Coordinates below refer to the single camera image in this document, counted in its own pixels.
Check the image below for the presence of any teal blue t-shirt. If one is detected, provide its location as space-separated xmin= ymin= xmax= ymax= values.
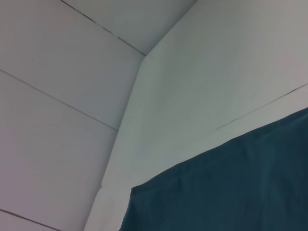
xmin=119 ymin=108 xmax=308 ymax=231

